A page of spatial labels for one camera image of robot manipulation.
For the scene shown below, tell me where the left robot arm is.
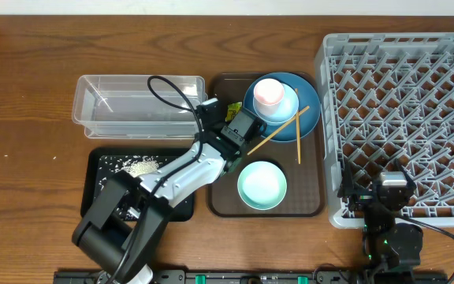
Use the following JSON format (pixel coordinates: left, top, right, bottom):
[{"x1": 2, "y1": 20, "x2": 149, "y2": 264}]
[{"x1": 72, "y1": 106, "x2": 266, "y2": 284}]

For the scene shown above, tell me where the wooden chopstick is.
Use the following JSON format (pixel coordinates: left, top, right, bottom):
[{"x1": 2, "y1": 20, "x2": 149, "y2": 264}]
[{"x1": 295, "y1": 106, "x2": 301, "y2": 164}]

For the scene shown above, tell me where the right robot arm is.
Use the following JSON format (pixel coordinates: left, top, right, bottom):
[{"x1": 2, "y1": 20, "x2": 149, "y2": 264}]
[{"x1": 337, "y1": 161, "x2": 423, "y2": 283}]

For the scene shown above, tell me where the pink cup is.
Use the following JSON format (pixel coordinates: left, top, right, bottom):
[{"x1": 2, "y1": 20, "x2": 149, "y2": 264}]
[{"x1": 254, "y1": 78, "x2": 285, "y2": 106}]

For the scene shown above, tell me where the grey dishwasher rack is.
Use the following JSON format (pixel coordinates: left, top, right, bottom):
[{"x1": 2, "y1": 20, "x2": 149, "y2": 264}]
[{"x1": 314, "y1": 32, "x2": 454, "y2": 229}]

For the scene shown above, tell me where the light blue bowl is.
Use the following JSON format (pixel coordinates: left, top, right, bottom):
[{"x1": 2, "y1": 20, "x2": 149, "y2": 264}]
[{"x1": 252, "y1": 84, "x2": 299, "y2": 125}]

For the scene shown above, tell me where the brown serving tray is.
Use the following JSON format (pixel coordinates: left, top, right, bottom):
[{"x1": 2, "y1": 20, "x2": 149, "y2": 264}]
[{"x1": 207, "y1": 73, "x2": 325, "y2": 218}]

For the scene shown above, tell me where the mint green bowl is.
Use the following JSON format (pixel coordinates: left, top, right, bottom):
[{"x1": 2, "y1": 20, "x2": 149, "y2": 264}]
[{"x1": 236, "y1": 161, "x2": 288, "y2": 211}]

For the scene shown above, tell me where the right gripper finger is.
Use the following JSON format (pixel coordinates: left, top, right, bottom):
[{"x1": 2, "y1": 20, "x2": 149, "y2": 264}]
[
  {"x1": 394, "y1": 159, "x2": 416, "y2": 188},
  {"x1": 341, "y1": 159, "x2": 354, "y2": 189}
]

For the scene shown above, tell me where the wooden chopstick diagonal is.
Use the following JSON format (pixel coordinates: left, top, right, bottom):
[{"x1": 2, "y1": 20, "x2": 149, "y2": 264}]
[{"x1": 247, "y1": 106, "x2": 310, "y2": 155}]

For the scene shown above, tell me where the yellow green snack wrapper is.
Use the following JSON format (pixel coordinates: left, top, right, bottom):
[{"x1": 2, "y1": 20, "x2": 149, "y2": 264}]
[{"x1": 225, "y1": 102, "x2": 242, "y2": 121}]

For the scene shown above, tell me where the dark blue plate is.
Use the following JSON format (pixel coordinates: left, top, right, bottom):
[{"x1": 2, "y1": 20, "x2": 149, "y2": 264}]
[{"x1": 243, "y1": 72, "x2": 321, "y2": 143}]

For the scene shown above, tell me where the pile of white rice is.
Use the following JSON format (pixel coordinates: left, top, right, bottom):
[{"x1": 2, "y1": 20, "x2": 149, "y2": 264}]
[{"x1": 95, "y1": 155, "x2": 166, "y2": 221}]

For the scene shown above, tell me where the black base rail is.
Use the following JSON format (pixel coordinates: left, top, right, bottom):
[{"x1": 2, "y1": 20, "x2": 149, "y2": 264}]
[{"x1": 52, "y1": 269, "x2": 448, "y2": 284}]

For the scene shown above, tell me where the clear plastic waste bin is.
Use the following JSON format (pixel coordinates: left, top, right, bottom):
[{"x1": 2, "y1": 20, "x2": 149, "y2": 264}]
[{"x1": 72, "y1": 75, "x2": 198, "y2": 140}]

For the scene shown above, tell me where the black plastic tray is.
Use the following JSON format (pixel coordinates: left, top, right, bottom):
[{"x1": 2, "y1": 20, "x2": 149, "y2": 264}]
[{"x1": 80, "y1": 146, "x2": 195, "y2": 222}]

